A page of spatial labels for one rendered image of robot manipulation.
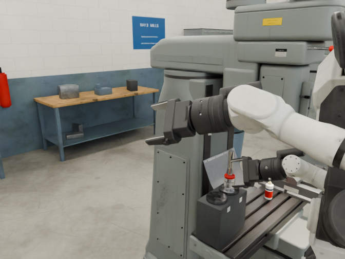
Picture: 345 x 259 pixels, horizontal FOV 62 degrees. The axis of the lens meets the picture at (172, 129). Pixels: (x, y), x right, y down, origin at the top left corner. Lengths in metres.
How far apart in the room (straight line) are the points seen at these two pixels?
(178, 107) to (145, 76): 5.53
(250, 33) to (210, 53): 0.26
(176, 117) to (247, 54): 0.83
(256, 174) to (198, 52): 0.80
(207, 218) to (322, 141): 0.77
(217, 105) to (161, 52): 1.26
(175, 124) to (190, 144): 0.99
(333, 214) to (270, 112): 0.22
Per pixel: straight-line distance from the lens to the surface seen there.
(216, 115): 0.64
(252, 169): 1.17
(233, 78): 1.51
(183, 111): 0.70
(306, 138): 0.59
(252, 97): 0.61
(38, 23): 5.16
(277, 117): 0.60
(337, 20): 0.72
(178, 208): 1.91
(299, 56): 1.35
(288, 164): 1.09
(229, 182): 1.29
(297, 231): 1.69
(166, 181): 1.91
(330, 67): 0.82
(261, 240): 1.46
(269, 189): 1.66
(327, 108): 0.80
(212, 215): 1.23
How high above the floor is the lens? 1.72
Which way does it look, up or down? 17 degrees down
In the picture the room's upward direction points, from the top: straight up
